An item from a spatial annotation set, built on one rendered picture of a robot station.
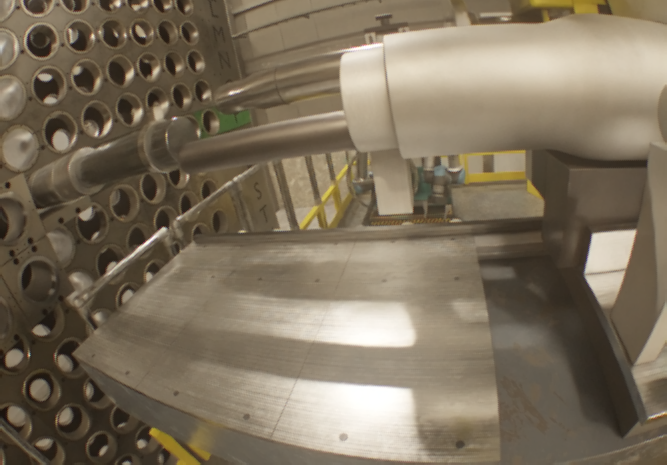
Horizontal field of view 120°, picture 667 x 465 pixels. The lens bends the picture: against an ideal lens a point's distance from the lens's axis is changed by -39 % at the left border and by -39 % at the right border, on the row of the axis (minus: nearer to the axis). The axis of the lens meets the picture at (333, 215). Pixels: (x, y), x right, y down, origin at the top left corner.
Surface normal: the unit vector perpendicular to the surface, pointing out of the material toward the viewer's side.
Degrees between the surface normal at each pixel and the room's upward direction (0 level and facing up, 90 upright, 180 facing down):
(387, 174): 90
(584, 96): 93
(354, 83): 68
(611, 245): 90
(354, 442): 0
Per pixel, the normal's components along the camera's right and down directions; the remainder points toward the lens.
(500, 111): -0.21, 0.64
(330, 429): -0.19, -0.90
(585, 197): -0.26, 0.44
